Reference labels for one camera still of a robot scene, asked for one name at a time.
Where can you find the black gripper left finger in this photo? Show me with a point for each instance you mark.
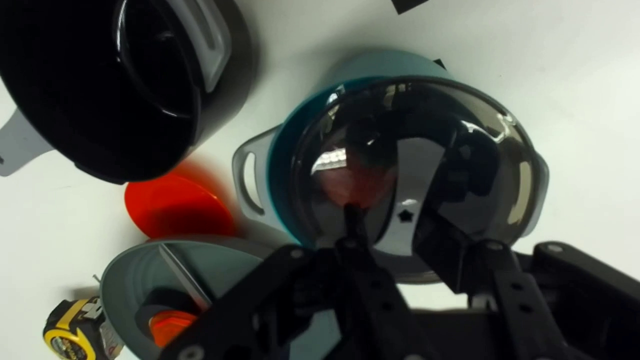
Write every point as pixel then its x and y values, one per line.
pixel 301 307

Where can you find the red toy plate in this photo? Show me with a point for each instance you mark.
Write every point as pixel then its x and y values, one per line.
pixel 172 210

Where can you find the blue toy pot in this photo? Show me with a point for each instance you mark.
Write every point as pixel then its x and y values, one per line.
pixel 373 62

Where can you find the small black tape piece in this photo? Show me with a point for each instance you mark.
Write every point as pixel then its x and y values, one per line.
pixel 439 62
pixel 408 5

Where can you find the dark transparent pot lid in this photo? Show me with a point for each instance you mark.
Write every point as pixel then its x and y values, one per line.
pixel 346 146

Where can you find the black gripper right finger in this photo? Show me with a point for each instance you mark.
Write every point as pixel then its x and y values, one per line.
pixel 566 307

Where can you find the yellow black tape measure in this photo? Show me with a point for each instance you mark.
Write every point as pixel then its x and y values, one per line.
pixel 66 333

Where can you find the orange toy bowl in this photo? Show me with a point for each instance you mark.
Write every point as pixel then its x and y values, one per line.
pixel 167 331

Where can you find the black toy saucepan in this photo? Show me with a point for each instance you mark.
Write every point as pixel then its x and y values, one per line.
pixel 81 81

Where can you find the grey oval tray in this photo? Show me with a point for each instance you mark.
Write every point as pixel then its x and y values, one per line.
pixel 133 280

